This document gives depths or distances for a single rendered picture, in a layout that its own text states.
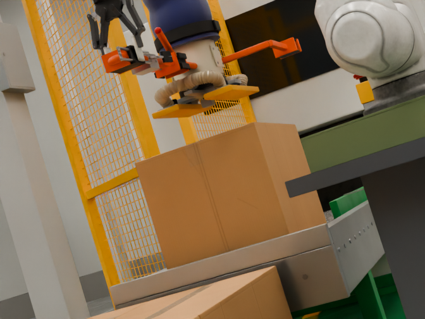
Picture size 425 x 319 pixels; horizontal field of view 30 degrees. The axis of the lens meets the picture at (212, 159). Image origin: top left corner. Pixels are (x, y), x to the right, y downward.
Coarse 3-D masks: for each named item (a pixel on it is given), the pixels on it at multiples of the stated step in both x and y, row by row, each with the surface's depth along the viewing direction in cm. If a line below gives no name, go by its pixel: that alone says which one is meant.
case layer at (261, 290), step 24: (216, 288) 204; (240, 288) 187; (264, 288) 202; (120, 312) 221; (144, 312) 200; (168, 312) 182; (192, 312) 168; (216, 312) 169; (240, 312) 182; (264, 312) 197; (288, 312) 214
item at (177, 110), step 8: (176, 104) 258; (184, 104) 263; (192, 104) 271; (200, 104) 279; (160, 112) 260; (168, 112) 259; (176, 112) 263; (184, 112) 271; (192, 112) 279; (200, 112) 289
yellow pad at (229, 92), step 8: (224, 88) 252; (232, 88) 252; (240, 88) 261; (248, 88) 270; (256, 88) 280; (208, 96) 254; (216, 96) 255; (224, 96) 262; (232, 96) 270; (240, 96) 279
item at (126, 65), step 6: (108, 54) 213; (114, 54) 212; (126, 54) 211; (102, 60) 213; (108, 66) 213; (114, 66) 212; (120, 66) 212; (126, 66) 213; (132, 66) 216; (138, 66) 218; (108, 72) 213; (114, 72) 216; (120, 72) 218
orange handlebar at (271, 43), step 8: (272, 40) 269; (248, 48) 270; (256, 48) 269; (264, 48) 268; (280, 48) 280; (112, 56) 211; (144, 56) 222; (232, 56) 272; (240, 56) 271; (112, 64) 211; (160, 64) 234; (168, 64) 240; (192, 64) 260; (224, 64) 274; (152, 72) 241
